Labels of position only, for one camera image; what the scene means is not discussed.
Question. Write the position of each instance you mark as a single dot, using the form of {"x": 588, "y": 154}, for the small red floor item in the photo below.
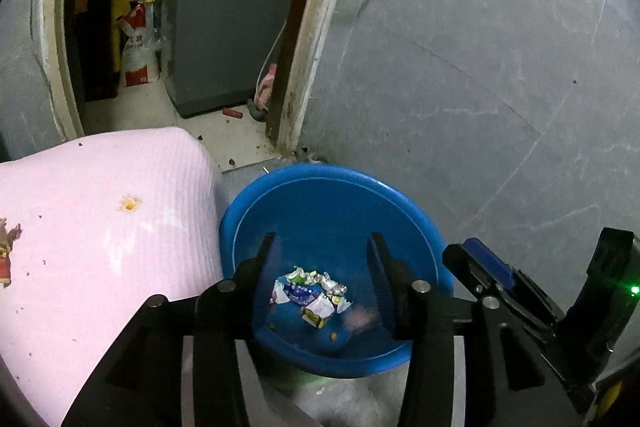
{"x": 233, "y": 113}

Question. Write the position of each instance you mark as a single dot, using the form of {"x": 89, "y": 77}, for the green white wrapper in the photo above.
{"x": 300, "y": 276}

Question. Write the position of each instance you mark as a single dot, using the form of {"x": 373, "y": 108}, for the pink towel cloth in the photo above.
{"x": 100, "y": 282}

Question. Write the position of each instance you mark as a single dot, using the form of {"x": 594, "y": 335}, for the orange peel bit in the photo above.
{"x": 129, "y": 204}

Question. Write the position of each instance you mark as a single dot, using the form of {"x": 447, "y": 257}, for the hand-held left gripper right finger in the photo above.
{"x": 381, "y": 269}

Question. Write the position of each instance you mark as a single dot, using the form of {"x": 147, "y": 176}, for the grey washing machine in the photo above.
{"x": 230, "y": 17}

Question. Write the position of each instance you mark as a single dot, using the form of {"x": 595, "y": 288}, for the silver foil wrapper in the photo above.
{"x": 332, "y": 285}

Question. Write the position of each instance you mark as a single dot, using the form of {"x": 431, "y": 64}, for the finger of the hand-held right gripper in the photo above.
{"x": 462, "y": 264}
{"x": 487, "y": 257}

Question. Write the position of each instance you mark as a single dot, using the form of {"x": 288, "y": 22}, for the red brown wrapper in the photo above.
{"x": 6, "y": 252}

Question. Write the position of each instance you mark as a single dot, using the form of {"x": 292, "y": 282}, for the blue white wrapper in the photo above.
{"x": 295, "y": 293}

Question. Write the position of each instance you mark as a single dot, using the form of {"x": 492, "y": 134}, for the small white carton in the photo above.
{"x": 319, "y": 311}

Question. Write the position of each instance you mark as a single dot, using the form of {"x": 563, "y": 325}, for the door frame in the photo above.
{"x": 310, "y": 32}

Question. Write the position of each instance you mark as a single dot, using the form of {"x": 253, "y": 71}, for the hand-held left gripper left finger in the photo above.
{"x": 260, "y": 269}

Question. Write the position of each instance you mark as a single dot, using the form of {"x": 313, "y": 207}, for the blue plastic basin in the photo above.
{"x": 310, "y": 217}

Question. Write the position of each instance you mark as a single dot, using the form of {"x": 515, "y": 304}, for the dark shoe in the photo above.
{"x": 257, "y": 111}

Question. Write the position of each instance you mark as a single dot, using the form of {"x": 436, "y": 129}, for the red white sack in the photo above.
{"x": 140, "y": 52}

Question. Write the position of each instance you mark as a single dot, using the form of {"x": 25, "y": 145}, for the black door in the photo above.
{"x": 95, "y": 7}

